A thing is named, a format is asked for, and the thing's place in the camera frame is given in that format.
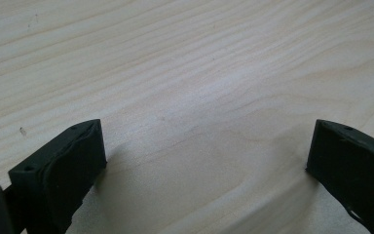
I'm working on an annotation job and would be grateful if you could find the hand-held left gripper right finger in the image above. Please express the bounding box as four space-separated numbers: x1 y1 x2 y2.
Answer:
305 118 374 234

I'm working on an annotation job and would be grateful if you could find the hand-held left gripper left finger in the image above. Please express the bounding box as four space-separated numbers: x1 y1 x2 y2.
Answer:
7 118 108 234

